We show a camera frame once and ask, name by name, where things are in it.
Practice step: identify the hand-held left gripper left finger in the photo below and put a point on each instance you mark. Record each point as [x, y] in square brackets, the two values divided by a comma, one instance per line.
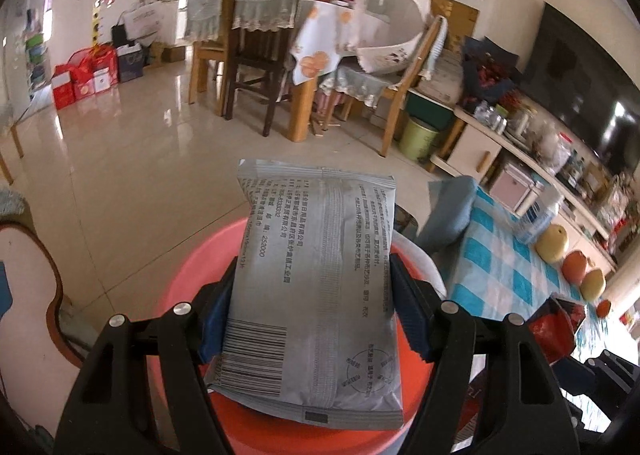
[212, 330]

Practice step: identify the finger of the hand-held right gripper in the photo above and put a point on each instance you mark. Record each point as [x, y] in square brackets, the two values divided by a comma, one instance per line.
[572, 407]
[612, 367]

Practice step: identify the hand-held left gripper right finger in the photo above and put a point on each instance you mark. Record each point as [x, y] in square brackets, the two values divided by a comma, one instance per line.
[412, 320]

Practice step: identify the pink plastic basin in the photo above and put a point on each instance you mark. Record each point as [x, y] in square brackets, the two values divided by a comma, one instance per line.
[200, 260]

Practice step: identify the blue grey wipes packet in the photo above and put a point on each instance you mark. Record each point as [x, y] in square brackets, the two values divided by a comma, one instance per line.
[310, 285]

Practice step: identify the green trash bin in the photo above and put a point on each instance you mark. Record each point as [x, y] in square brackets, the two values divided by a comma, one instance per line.
[419, 140]

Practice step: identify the white bag lined bin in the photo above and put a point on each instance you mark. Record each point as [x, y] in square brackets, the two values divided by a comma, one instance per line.
[425, 265]

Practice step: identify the orange tangerine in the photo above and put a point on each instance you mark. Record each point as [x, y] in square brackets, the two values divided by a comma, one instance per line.
[604, 308]

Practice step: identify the red dark snack bag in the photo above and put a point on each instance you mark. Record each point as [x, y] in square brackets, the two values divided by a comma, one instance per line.
[552, 335]

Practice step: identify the blue white checkered tablecloth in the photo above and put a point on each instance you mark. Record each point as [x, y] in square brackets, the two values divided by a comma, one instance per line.
[480, 280]

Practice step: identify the yellow pear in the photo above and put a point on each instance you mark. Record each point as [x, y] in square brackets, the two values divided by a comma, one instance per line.
[594, 284]
[551, 243]

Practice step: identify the red peach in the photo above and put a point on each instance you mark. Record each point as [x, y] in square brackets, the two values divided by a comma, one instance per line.
[575, 268]

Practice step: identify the blue grey cloth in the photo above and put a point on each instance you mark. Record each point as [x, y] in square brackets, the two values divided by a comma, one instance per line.
[450, 205]

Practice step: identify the white bottle with blue label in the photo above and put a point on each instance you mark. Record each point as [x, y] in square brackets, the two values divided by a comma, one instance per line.
[537, 217]

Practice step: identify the pink white storage box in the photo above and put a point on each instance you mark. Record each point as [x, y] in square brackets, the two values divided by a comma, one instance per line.
[512, 185]

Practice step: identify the curved wooden armrest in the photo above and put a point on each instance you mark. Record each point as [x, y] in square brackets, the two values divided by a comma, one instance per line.
[25, 285]

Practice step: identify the green box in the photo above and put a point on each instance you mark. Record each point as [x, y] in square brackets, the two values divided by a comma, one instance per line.
[427, 110]

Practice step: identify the light wooden chair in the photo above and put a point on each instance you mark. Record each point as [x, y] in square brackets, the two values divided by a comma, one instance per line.
[395, 100]

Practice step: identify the wooden dining table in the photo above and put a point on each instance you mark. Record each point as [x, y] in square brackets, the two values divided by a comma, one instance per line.
[300, 110]

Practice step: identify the dark wrapped bouquet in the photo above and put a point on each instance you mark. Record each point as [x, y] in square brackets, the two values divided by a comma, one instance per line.
[487, 70]

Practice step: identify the dark paper bag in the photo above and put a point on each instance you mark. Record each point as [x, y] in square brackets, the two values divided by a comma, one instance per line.
[130, 62]

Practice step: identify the large red gift box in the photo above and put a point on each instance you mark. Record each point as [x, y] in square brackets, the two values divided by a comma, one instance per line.
[95, 75]

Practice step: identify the small red gift box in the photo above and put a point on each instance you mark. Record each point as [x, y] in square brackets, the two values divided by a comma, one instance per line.
[62, 87]

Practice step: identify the black television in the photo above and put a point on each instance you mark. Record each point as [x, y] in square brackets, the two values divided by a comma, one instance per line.
[575, 80]

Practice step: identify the orange print dining tablecloth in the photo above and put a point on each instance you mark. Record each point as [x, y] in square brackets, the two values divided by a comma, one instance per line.
[325, 40]

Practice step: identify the white paper bag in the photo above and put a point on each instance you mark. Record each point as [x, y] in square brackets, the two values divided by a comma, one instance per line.
[145, 22]

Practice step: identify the storage drawer tower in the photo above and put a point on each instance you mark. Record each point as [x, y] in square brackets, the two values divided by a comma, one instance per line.
[37, 65]

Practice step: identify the light wooden chair lace cover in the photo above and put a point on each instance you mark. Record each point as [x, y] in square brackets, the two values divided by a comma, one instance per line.
[205, 5]

